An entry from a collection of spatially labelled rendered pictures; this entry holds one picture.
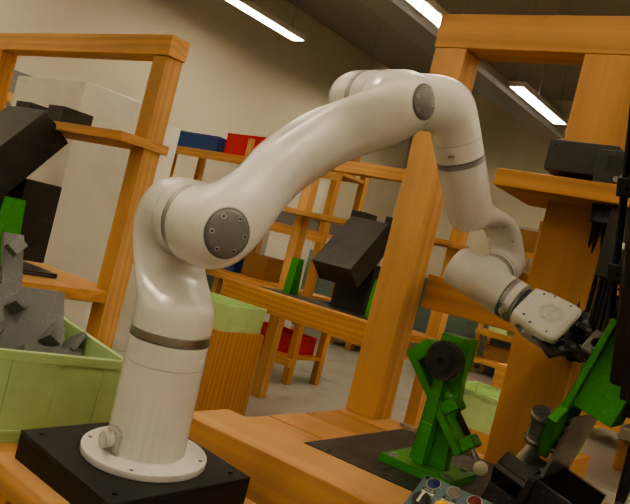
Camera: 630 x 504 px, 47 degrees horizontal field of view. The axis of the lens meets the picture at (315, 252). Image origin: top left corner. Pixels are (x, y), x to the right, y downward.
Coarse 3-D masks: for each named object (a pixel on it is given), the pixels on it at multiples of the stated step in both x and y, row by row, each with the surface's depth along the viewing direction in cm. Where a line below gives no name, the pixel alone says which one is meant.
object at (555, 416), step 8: (560, 408) 121; (568, 408) 121; (552, 416) 119; (560, 416) 119; (552, 424) 119; (560, 424) 121; (544, 432) 122; (552, 432) 120; (560, 432) 124; (544, 440) 123; (552, 440) 122; (544, 448) 124; (544, 456) 125
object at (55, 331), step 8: (16, 296) 153; (24, 296) 154; (8, 304) 151; (16, 304) 149; (24, 304) 149; (16, 312) 151; (48, 328) 157; (56, 328) 157; (40, 336) 156; (48, 336) 153; (56, 336) 153; (48, 344) 155; (56, 344) 154
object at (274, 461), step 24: (192, 432) 136; (216, 432) 132; (240, 432) 134; (264, 432) 138; (240, 456) 129; (264, 456) 126; (288, 456) 126; (312, 456) 130; (264, 480) 125; (288, 480) 122; (312, 480) 120; (336, 480) 120; (360, 480) 123; (384, 480) 126
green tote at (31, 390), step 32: (64, 320) 170; (0, 352) 126; (32, 352) 130; (96, 352) 153; (0, 384) 128; (32, 384) 131; (64, 384) 135; (96, 384) 139; (0, 416) 128; (32, 416) 132; (64, 416) 136; (96, 416) 140
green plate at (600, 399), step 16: (608, 336) 119; (592, 352) 120; (608, 352) 119; (592, 368) 120; (608, 368) 119; (576, 384) 120; (592, 384) 120; (608, 384) 119; (576, 400) 121; (592, 400) 120; (608, 400) 118; (624, 400) 117; (576, 416) 129; (592, 416) 119; (608, 416) 118; (624, 416) 122
